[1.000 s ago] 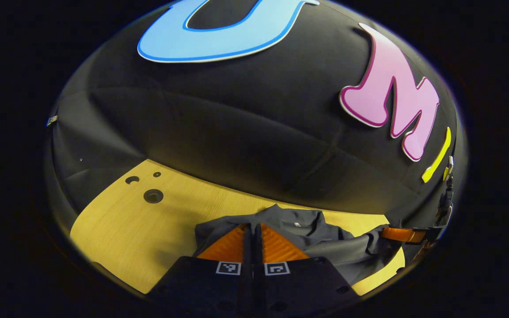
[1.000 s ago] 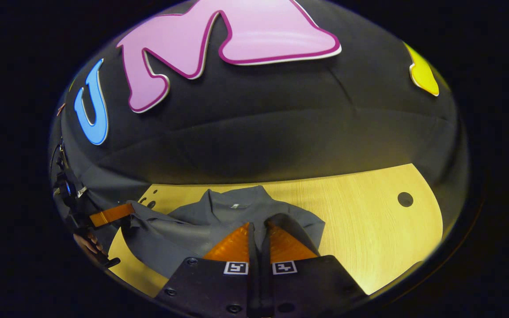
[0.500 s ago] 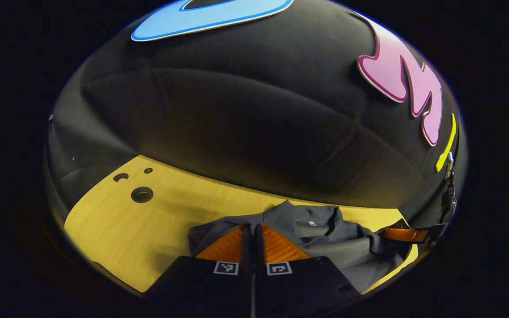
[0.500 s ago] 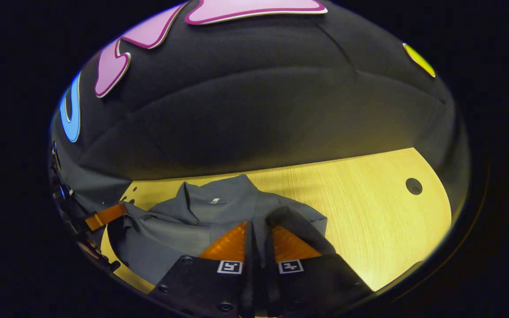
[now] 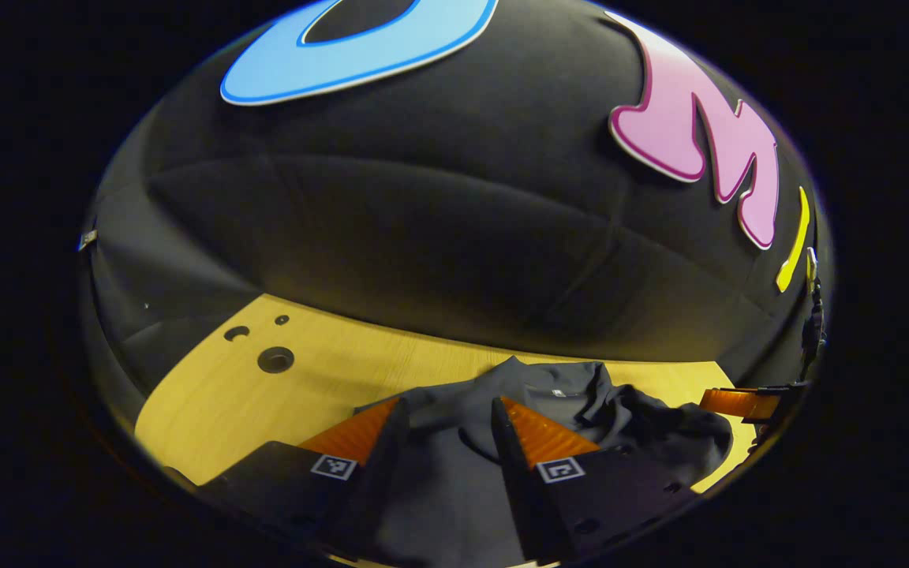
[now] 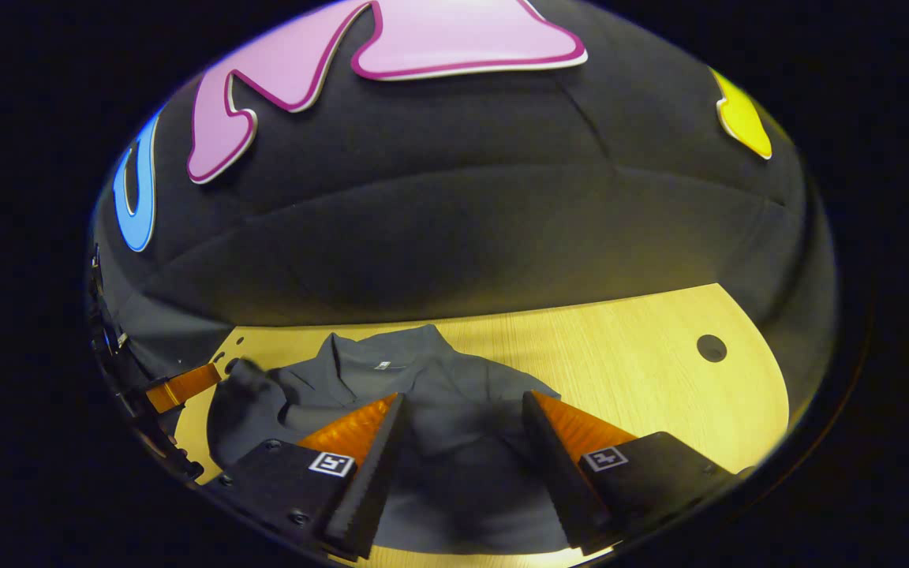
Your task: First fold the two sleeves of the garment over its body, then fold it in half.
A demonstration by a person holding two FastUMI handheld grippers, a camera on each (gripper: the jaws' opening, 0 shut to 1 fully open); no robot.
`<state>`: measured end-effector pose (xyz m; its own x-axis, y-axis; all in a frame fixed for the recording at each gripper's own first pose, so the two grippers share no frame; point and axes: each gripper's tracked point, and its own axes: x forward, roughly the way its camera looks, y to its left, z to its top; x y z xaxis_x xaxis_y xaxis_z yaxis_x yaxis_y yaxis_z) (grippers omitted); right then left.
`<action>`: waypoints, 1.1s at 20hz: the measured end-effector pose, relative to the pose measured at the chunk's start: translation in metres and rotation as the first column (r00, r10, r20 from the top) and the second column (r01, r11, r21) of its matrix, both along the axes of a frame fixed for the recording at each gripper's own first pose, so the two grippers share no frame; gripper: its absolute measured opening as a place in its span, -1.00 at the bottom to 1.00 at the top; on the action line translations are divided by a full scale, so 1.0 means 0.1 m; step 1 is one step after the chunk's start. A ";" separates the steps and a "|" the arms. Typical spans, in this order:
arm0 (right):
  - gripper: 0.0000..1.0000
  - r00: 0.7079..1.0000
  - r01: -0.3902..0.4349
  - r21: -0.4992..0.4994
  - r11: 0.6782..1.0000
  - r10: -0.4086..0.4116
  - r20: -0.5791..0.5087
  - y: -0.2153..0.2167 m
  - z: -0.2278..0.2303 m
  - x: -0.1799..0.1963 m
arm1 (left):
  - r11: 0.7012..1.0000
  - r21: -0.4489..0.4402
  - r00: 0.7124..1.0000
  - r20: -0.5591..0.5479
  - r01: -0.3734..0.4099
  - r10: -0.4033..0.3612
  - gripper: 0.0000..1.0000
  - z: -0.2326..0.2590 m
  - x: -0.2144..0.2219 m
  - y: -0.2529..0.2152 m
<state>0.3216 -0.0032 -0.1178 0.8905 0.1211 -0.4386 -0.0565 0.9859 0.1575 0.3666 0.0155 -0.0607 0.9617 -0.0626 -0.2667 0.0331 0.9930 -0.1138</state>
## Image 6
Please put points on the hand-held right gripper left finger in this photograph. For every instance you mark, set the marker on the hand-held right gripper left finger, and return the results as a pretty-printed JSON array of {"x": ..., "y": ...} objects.
[{"x": 372, "y": 473}]

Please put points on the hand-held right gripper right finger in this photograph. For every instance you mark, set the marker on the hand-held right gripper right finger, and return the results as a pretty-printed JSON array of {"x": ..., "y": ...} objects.
[{"x": 557, "y": 473}]

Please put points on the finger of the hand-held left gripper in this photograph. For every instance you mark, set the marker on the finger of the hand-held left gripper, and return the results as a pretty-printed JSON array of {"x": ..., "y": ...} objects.
[{"x": 182, "y": 386}]

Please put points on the grey long-sleeved shirt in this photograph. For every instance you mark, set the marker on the grey long-sleeved shirt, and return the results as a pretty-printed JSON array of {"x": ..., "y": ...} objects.
[{"x": 454, "y": 442}]

